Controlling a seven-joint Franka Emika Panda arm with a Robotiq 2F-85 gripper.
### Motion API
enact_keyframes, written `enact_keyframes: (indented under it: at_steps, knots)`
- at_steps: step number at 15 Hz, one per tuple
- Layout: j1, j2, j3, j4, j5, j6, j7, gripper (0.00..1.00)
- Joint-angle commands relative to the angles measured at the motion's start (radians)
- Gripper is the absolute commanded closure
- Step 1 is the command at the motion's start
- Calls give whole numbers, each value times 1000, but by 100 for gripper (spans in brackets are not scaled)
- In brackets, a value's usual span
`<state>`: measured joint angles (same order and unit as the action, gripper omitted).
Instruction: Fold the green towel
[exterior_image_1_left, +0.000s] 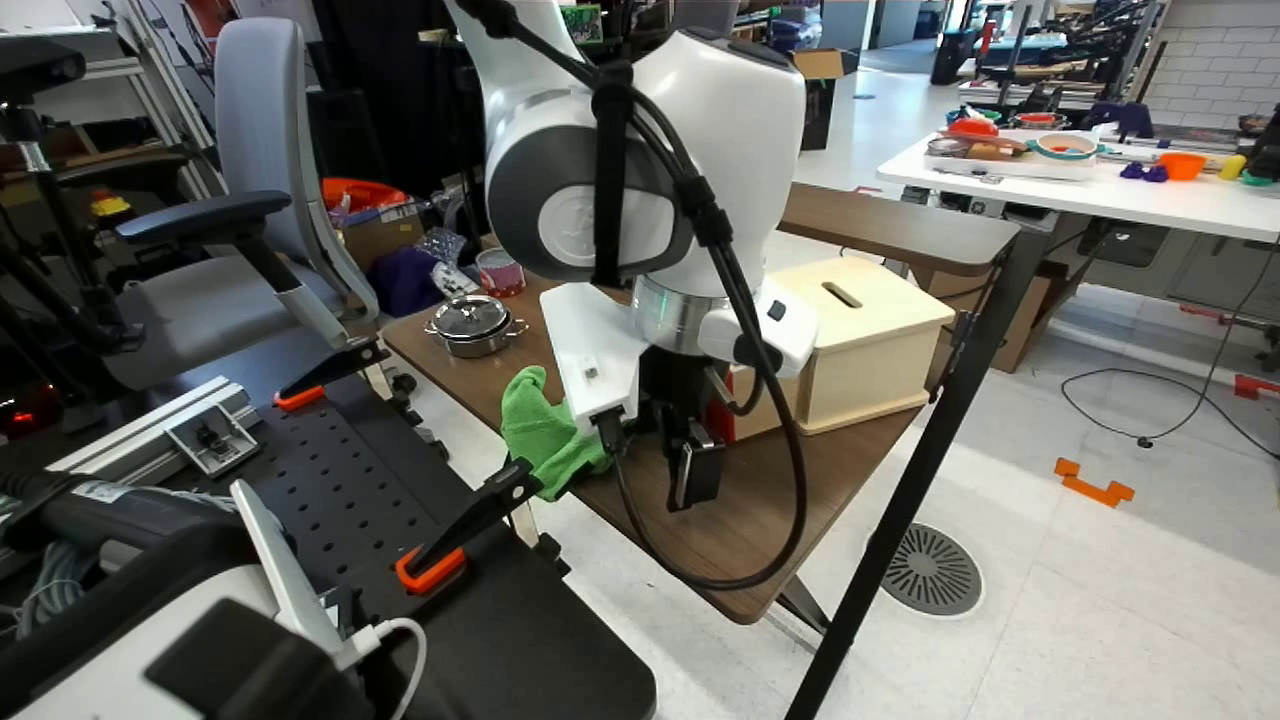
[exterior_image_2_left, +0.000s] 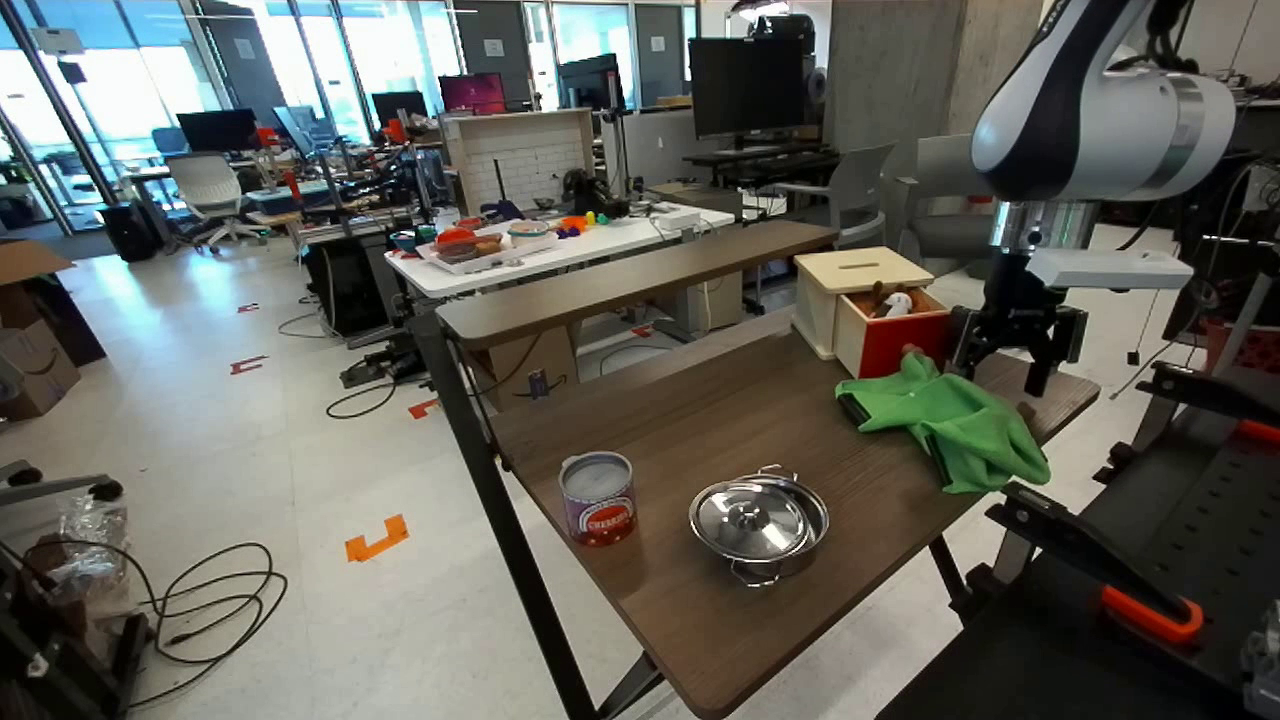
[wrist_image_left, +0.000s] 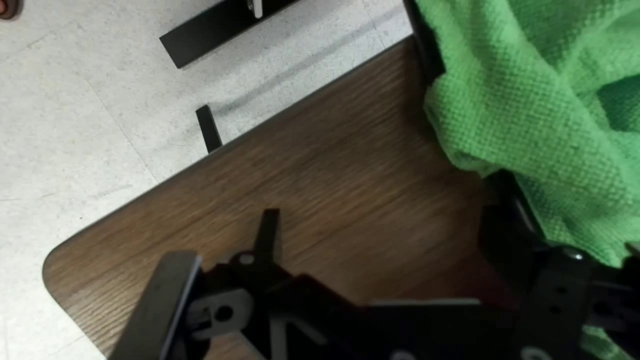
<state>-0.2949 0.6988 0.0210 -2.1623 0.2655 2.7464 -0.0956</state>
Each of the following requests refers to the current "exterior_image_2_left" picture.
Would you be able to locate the large cardboard box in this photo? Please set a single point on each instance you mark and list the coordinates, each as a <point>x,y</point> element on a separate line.
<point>29,333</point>

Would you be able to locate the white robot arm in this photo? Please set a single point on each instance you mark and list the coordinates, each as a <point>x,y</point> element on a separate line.
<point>1094,121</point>

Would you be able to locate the white office chair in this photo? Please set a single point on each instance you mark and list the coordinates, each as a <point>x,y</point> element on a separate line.
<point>207,187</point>

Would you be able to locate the tin can with red label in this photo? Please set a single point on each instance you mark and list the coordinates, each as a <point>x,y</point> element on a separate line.
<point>598,499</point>

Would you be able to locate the white table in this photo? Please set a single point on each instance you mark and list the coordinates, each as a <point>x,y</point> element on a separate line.
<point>563,254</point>

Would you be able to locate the steel pot with lid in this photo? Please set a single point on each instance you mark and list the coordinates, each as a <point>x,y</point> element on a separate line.
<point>756,523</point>

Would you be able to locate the clear plastic bottle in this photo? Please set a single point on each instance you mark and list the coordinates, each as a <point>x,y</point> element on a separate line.
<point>94,526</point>

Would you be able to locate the white board panel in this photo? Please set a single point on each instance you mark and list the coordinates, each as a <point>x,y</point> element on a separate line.
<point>523,162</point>

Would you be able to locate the small cardboard box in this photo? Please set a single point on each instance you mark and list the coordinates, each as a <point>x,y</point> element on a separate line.
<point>525,360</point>

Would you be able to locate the black perforated mounting board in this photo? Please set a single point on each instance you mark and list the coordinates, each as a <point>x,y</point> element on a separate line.
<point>1174,533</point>

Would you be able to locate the grey mesh office chair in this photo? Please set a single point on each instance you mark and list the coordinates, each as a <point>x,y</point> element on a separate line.
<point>853,193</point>

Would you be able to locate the large black monitor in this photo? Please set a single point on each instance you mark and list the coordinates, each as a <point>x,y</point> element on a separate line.
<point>744,86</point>

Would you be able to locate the long brown table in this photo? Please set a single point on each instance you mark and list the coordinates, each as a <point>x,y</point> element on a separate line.
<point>624,280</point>

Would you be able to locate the red toy on tray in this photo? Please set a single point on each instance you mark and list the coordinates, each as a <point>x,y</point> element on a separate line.
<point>467,242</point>

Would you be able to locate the black tripod stand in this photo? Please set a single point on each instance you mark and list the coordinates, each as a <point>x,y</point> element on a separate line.
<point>55,641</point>

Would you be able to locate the wooden box with red drawer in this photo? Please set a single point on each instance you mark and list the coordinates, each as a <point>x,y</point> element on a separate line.
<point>866,323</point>

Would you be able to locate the pink screen monitor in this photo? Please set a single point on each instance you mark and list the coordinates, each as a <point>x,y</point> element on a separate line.
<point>475,93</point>

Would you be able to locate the green towel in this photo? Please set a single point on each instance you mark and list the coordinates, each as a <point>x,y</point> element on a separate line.
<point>963,426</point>

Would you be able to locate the small black monitor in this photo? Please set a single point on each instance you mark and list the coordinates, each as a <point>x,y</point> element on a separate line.
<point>219,129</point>

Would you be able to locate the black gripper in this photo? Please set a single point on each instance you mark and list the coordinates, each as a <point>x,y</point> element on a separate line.
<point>1031,304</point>

